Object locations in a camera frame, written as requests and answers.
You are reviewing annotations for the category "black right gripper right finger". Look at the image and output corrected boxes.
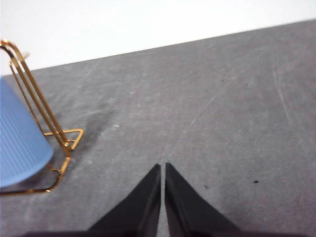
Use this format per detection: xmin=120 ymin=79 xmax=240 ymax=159
xmin=164 ymin=162 xmax=245 ymax=237

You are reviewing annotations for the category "blue ribbed plastic cup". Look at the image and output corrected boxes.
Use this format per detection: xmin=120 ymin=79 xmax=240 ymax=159
xmin=0 ymin=76 xmax=54 ymax=190

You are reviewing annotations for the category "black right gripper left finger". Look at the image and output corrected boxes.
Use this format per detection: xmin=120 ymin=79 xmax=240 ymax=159
xmin=86 ymin=163 xmax=161 ymax=237

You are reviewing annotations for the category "gold wire cup rack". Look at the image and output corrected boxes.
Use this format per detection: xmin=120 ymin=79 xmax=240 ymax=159
xmin=0 ymin=39 xmax=84 ymax=196

